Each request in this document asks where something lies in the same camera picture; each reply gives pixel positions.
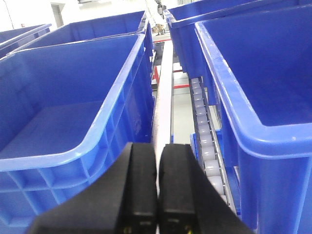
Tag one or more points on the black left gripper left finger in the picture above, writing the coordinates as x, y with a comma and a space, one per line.
121, 201

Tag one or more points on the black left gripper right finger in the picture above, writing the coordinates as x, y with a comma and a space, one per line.
188, 202

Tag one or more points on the white roller conveyor track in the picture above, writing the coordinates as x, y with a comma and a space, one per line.
209, 153

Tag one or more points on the large blue bin left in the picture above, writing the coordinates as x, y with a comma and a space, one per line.
66, 113

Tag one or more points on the large blue bin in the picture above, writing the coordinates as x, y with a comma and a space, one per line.
66, 113
261, 64

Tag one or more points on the large blue bin right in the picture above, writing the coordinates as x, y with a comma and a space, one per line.
261, 64

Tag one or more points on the white shelf divider rail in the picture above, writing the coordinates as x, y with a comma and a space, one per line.
163, 108

